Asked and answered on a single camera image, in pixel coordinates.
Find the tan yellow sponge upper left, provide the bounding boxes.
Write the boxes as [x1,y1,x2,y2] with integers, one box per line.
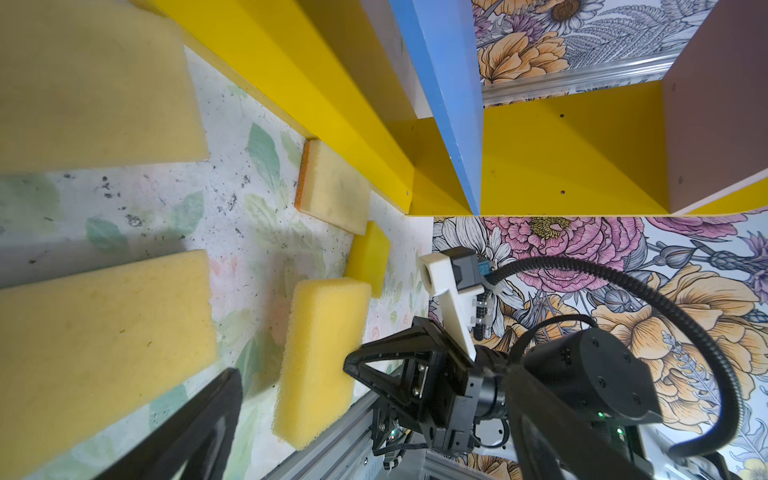
[1,1,209,174]

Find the tan yellow sponge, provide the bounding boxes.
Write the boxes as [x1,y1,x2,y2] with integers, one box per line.
[1,1,209,174]
[1,250,217,479]

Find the bright yellow square sponge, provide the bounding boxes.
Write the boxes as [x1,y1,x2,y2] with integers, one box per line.
[345,221,391,299]

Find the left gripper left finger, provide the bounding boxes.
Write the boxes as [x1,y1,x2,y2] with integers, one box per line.
[98,368,243,479]

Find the tan yellow sponge middle left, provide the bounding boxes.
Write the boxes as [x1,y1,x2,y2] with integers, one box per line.
[1,250,217,479]

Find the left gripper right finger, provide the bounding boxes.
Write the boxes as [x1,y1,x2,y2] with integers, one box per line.
[502,364,649,479]

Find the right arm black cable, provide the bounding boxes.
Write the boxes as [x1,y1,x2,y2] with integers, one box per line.
[485,255,745,461]

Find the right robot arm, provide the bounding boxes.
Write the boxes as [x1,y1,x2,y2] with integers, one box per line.
[343,317,730,479]

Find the tan sponge right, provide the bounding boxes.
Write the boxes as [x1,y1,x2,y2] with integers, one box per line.
[294,139,372,235]

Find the yellow shelf with coloured boards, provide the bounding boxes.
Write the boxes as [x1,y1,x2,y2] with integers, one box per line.
[128,0,768,218]

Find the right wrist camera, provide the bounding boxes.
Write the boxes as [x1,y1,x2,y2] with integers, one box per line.
[419,247,492,361]

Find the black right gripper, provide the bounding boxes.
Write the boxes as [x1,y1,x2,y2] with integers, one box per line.
[343,317,662,454]

